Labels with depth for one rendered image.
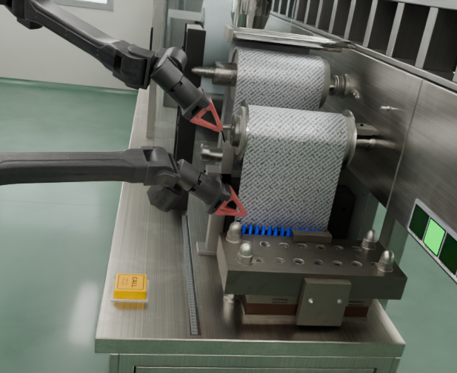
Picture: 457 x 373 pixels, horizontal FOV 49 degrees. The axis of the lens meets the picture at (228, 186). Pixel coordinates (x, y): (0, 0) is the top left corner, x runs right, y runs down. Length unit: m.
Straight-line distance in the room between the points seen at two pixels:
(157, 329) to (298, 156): 0.49
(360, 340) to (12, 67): 6.26
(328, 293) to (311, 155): 0.32
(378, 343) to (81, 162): 0.73
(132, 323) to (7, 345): 1.42
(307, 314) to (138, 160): 0.49
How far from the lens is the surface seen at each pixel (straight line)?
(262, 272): 1.05
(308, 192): 1.21
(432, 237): 1.01
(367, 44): 1.42
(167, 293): 1.17
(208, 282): 1.22
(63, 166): 1.03
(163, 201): 1.15
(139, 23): 6.66
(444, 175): 1.00
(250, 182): 1.17
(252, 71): 1.34
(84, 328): 2.49
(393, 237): 1.52
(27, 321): 2.57
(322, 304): 1.11
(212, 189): 1.14
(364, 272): 1.14
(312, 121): 1.18
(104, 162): 1.05
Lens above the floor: 1.58
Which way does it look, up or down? 23 degrees down
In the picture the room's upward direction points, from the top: 8 degrees clockwise
